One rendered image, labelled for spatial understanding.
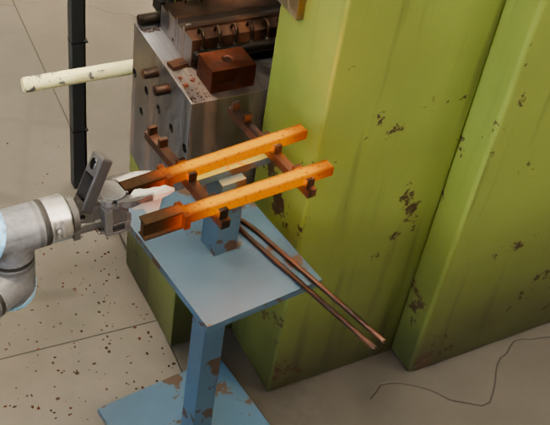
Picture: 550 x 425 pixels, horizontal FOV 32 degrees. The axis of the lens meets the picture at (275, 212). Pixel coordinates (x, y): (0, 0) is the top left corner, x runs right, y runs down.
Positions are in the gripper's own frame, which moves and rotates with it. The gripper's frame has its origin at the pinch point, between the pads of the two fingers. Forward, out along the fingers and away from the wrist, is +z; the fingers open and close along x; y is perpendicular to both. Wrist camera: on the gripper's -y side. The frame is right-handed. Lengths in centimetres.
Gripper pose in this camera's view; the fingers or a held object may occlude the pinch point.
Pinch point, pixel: (160, 180)
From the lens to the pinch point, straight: 190.2
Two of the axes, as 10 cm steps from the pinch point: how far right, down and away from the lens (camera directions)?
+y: -0.4, 8.3, 5.5
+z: 8.4, -2.7, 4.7
